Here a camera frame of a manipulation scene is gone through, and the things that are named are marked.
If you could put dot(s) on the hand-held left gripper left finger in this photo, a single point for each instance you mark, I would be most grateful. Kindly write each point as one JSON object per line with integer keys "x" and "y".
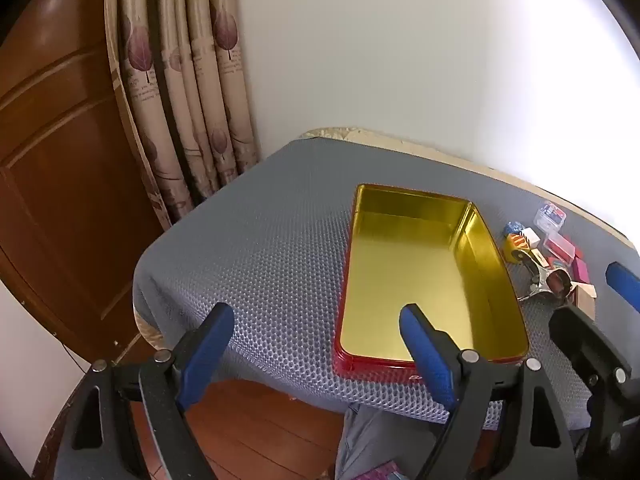
{"x": 202, "y": 357}

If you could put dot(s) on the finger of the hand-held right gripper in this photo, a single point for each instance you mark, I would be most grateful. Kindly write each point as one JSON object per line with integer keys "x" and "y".
{"x": 622, "y": 280}
{"x": 595, "y": 355}

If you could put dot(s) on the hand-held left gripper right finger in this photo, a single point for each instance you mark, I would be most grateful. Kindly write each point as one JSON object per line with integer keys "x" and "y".
{"x": 430, "y": 355}

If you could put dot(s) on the plain wooden block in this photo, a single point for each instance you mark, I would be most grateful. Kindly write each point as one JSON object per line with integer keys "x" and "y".
{"x": 585, "y": 300}

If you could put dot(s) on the red tin box gold inside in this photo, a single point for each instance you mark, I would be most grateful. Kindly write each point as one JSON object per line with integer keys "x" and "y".
{"x": 425, "y": 270}

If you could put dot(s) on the blue white candy wrapper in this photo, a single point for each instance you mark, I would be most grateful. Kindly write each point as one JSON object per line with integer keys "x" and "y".
{"x": 531, "y": 236}

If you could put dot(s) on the yellow toy car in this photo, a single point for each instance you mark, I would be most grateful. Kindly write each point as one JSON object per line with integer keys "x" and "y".
{"x": 517, "y": 250}

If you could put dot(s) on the pink block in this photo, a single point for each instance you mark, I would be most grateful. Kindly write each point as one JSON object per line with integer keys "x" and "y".
{"x": 581, "y": 271}

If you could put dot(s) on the red block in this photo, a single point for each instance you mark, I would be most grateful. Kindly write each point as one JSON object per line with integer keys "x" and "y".
{"x": 580, "y": 253}

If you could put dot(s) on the small clear box red contents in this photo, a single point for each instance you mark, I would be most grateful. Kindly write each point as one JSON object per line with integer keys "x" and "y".
{"x": 560, "y": 247}

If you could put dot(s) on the person's grey trouser leg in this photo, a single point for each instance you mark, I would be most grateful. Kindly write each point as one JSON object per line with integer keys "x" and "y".
{"x": 380, "y": 435}

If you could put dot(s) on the grey mesh mat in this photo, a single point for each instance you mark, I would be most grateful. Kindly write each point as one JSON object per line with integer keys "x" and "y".
{"x": 260, "y": 280}

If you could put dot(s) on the clear plastic box printed label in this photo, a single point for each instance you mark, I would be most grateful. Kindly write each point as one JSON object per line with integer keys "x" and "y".
{"x": 550, "y": 216}

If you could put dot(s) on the blue dice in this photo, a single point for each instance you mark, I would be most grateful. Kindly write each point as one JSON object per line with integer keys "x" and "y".
{"x": 512, "y": 227}

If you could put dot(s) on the pink patterned cloth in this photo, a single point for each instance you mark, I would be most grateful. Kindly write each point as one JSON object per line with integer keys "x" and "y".
{"x": 380, "y": 473}

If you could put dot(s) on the brown wooden door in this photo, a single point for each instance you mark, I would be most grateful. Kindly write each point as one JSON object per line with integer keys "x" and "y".
{"x": 65, "y": 160}

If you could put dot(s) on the beige leaf print curtain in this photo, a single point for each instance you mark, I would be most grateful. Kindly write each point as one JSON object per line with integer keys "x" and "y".
{"x": 200, "y": 110}

